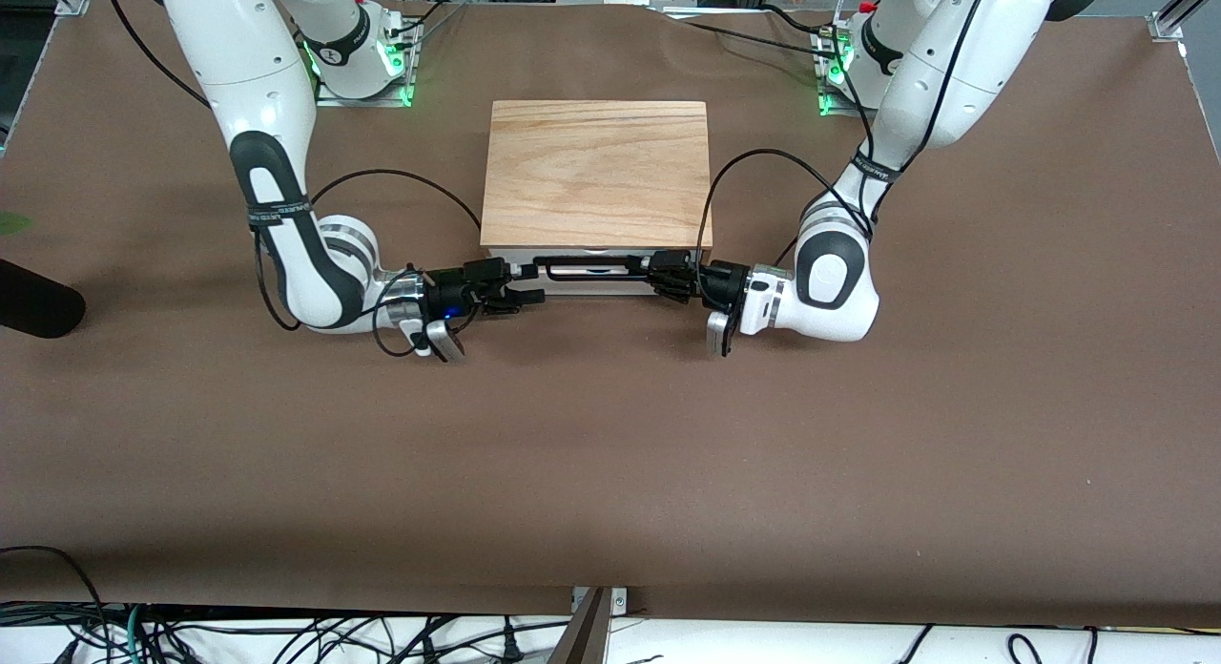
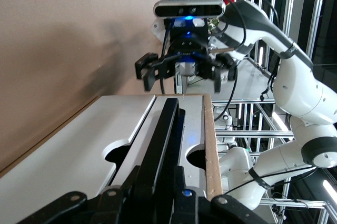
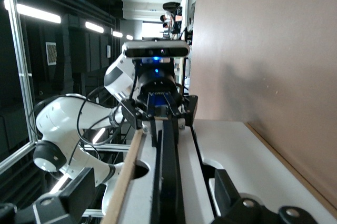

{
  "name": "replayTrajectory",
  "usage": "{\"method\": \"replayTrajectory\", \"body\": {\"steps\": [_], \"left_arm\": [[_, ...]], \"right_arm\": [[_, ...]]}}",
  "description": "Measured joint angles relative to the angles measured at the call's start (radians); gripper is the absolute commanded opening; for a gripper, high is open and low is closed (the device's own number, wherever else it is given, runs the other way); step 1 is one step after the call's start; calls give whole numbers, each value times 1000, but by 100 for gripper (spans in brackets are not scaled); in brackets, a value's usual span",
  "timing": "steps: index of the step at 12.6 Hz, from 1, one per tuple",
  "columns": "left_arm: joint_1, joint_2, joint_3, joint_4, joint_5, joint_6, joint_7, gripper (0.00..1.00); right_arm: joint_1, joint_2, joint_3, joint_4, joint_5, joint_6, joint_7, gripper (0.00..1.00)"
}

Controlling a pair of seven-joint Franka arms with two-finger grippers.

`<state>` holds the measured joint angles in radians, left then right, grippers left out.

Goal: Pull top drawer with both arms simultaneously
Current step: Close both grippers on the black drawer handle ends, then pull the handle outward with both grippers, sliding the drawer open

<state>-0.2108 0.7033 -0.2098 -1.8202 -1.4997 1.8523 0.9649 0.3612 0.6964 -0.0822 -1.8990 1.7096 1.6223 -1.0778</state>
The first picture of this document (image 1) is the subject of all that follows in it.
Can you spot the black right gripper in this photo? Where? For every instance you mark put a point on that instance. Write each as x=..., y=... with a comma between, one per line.
x=450, y=289

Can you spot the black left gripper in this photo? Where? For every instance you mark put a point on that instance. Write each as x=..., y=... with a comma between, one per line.
x=722, y=280

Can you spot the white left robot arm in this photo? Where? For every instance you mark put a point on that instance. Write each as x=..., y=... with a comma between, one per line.
x=954, y=82

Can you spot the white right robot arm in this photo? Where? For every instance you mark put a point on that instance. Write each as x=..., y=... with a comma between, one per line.
x=258, y=72

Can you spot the wooden drawer cabinet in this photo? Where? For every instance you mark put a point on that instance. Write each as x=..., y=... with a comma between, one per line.
x=596, y=168

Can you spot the brown table cover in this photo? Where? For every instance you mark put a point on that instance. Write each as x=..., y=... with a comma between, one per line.
x=286, y=454

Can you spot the dark metal bar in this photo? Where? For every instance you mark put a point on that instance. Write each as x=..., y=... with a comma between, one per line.
x=584, y=635

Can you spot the black cylinder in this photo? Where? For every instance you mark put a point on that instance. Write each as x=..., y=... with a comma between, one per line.
x=38, y=311

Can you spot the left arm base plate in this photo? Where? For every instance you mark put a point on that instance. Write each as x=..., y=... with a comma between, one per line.
x=839, y=111

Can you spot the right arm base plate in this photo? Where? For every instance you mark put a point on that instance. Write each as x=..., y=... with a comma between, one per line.
x=382, y=96

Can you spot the metal table bracket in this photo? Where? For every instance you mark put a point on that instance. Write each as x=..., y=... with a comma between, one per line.
x=620, y=601

